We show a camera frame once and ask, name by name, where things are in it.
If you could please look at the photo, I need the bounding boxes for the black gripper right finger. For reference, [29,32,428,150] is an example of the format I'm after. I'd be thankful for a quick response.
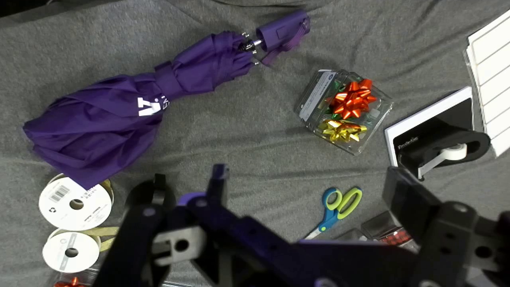
[383,167,510,287]

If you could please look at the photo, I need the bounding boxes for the red gift bow in small tray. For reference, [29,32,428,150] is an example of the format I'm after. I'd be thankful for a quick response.
[331,78,378,120]

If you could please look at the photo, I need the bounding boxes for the white black power adapter box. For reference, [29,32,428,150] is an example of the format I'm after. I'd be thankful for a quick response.
[385,86,491,180]

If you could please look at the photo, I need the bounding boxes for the blue green handled scissors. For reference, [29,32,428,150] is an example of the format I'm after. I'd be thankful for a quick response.
[305,187,364,239]

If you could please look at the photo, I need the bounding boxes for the long clear plastic tray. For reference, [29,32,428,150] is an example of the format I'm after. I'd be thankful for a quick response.
[338,211,420,254]

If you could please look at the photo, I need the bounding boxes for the small white gold ribbon spool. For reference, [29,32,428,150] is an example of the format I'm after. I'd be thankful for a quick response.
[42,226,119,274]

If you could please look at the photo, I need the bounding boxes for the gold gift bow in small tray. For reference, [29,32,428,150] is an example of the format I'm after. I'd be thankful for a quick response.
[323,120,369,144]

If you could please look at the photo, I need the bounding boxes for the purple folded umbrella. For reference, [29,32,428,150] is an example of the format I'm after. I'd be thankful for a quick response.
[23,11,311,190]

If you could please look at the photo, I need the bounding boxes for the red gift bow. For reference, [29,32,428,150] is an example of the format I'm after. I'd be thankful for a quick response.
[53,278,88,287]
[331,78,378,120]

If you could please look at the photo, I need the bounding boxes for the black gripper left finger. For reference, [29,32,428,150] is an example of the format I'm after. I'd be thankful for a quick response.
[93,174,176,287]

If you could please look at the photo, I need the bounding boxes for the small clear plastic tray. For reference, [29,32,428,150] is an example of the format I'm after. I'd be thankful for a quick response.
[295,69,394,155]

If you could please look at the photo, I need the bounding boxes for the large white ribbon spool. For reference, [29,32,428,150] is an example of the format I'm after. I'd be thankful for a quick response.
[39,174,115,231]

